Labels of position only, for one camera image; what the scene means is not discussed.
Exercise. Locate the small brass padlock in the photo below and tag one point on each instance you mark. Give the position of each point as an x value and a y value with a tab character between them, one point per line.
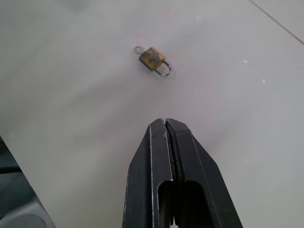
154	60

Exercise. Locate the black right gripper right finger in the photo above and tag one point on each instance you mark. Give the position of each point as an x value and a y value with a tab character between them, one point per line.
202	175

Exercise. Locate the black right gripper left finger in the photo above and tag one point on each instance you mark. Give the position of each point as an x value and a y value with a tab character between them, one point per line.
147	171

